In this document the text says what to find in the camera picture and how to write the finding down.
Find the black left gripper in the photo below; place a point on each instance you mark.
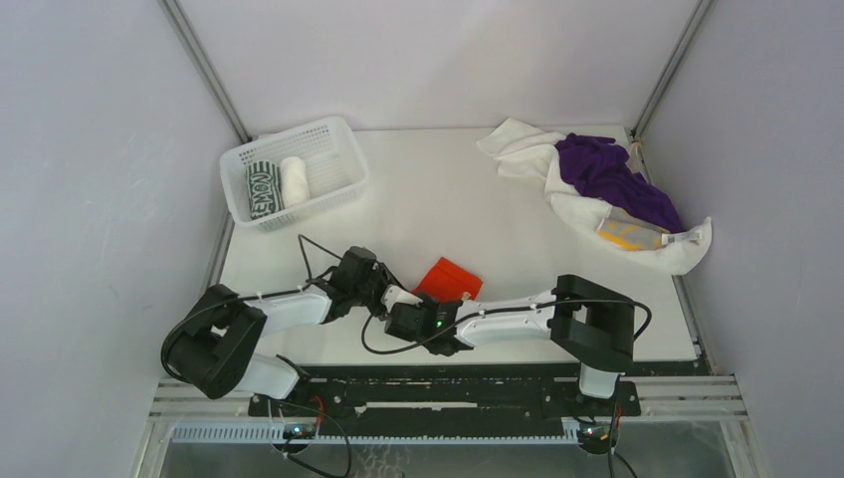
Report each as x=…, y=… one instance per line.
x=382, y=276

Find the white slotted cable duct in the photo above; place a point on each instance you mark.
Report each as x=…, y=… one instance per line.
x=561, y=432

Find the grey yellow patterned towel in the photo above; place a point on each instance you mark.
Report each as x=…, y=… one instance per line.
x=629, y=233

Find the orange towel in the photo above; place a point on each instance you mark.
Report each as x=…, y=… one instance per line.
x=446, y=281

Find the large white towel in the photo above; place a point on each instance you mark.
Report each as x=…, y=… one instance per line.
x=681, y=252

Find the small white towel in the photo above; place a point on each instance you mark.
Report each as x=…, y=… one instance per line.
x=521, y=151

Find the aluminium corner post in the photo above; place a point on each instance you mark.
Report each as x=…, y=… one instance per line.
x=203, y=64
x=679, y=53

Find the aluminium corner post left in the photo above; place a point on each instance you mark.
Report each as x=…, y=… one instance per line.
x=203, y=64

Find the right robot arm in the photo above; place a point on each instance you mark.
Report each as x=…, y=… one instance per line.
x=593, y=324

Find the aluminium corner post right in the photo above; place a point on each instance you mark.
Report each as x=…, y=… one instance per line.
x=679, y=53

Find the purple towel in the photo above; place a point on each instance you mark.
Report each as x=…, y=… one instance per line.
x=596, y=166

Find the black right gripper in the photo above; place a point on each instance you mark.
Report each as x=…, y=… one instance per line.
x=429, y=306

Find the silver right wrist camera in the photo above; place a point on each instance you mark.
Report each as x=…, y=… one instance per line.
x=394, y=295

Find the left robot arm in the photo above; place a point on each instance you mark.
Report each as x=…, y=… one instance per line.
x=214, y=348

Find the white plastic basket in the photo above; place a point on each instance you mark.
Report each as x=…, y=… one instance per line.
x=335, y=168

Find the rolled white towel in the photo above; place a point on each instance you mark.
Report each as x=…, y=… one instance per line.
x=294, y=182

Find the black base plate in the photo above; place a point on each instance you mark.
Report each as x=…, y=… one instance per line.
x=473, y=398

